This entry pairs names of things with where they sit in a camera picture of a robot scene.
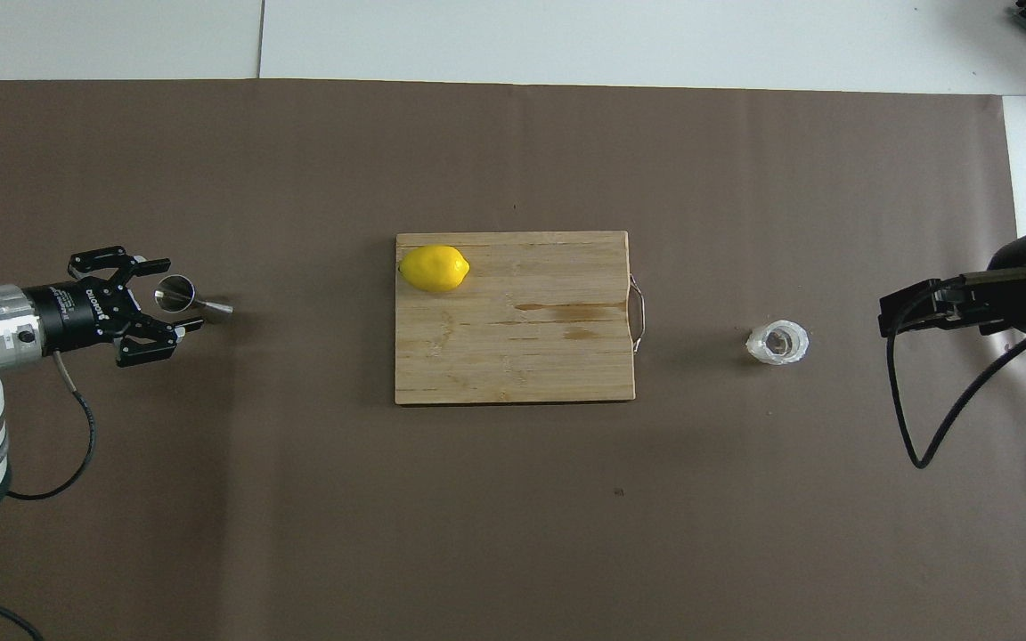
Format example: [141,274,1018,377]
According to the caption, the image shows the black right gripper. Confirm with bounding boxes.
[878,231,1026,337]

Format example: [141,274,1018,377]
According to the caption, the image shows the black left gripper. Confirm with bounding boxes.
[25,245,204,369]

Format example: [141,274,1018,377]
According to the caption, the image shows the steel double jigger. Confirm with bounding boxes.
[153,275,234,318]

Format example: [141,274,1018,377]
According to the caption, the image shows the small clear plastic cup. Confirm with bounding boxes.
[745,319,810,367]

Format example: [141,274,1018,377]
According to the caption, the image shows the yellow lemon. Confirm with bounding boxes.
[398,245,471,294]

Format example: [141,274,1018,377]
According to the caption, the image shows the wooden cutting board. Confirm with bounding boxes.
[395,231,647,407]

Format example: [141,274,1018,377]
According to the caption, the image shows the brown paper table mat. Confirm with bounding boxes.
[0,78,1026,641]

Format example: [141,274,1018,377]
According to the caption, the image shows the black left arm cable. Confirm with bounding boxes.
[0,350,97,641]

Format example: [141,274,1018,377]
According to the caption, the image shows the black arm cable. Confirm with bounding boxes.
[0,350,97,641]
[885,303,1026,470]

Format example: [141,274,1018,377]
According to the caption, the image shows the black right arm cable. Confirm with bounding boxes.
[885,303,1026,470]

